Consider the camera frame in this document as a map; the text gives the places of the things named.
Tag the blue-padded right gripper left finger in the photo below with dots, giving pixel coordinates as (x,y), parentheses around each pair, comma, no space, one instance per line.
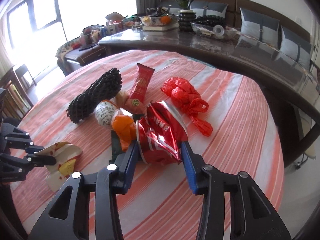
(67,214)

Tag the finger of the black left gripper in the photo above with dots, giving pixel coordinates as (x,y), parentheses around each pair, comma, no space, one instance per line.
(35,162)
(13,137)

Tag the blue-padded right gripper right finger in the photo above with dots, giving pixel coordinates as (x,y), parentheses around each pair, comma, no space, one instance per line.
(252,214)

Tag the black foam mesh sleeve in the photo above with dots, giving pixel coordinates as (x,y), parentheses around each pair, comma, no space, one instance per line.
(104,88)

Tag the dark green wrapper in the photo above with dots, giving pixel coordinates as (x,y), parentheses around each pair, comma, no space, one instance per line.
(117,153)

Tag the white orange wrapper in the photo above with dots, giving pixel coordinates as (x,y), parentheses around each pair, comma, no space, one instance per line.
(119,120)

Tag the shiny red foil snack bag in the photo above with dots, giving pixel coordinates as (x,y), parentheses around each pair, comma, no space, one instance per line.
(160,134)

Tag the red long snack wrapper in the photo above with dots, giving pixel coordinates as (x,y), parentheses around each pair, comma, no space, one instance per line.
(135,102)

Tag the red plastic bag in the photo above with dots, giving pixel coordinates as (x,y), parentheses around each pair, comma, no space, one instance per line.
(187,99)

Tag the cream rolling stool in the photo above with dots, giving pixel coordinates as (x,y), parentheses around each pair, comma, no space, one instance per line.
(310,153)

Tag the side table with bottles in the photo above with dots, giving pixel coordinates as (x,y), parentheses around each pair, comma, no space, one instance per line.
(85,49)

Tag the grey blue cushion far right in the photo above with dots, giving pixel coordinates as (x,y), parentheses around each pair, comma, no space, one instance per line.
(295,47)

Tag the grey blue cushion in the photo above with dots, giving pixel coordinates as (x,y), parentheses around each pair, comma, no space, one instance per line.
(295,47)
(204,8)
(259,26)

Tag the fruit bowl with oranges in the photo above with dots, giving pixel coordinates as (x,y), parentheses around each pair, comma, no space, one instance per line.
(159,23)

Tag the glass tray with tape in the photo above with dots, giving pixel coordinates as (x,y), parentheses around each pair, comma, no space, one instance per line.
(214,27)

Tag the brown wooden sofa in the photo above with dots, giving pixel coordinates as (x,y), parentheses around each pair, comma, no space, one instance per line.
(256,52)

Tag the black ribbed vase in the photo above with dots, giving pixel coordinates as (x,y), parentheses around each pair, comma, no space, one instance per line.
(185,17)

